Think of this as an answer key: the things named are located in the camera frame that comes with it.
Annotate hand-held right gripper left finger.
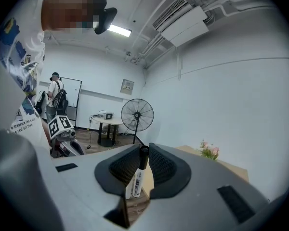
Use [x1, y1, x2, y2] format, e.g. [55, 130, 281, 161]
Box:
[94, 144, 141, 197]

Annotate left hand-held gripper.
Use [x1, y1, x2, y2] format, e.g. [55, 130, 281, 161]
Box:
[48, 115, 85, 159]

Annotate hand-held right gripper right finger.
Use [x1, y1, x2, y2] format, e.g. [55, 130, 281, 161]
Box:
[148, 142, 192, 200]

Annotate white pen with black cap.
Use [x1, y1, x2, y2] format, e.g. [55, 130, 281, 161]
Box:
[131, 145, 150, 198]

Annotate whiteboard on black stand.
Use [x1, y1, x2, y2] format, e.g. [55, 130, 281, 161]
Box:
[59, 77, 83, 128]

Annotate grey device box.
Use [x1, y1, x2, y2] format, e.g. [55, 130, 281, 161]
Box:
[90, 110, 115, 120]

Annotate round white table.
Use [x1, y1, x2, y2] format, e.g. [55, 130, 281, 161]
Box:
[91, 116, 126, 147]

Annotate pink flower bunch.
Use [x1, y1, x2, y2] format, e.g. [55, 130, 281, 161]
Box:
[198, 139, 220, 161]

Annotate black standing fan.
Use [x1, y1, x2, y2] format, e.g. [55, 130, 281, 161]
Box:
[120, 98, 155, 144]

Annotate person's printed white shirt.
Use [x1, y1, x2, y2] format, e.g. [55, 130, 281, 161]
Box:
[0, 0, 52, 151]

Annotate ceiling tube light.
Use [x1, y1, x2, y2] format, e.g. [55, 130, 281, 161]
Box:
[107, 24, 132, 38]

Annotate person's head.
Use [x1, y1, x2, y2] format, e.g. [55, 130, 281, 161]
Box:
[41, 0, 105, 32]

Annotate white ceiling pipes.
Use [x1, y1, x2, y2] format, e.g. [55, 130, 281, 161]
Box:
[125, 0, 275, 69]

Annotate white air conditioner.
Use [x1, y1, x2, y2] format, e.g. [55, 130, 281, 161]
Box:
[152, 0, 210, 48]

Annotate grey wall electrical panel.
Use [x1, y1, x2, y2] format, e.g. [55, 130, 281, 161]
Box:
[120, 78, 135, 96]

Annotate black head-worn camera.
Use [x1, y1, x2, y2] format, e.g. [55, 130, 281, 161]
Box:
[91, 0, 118, 35]

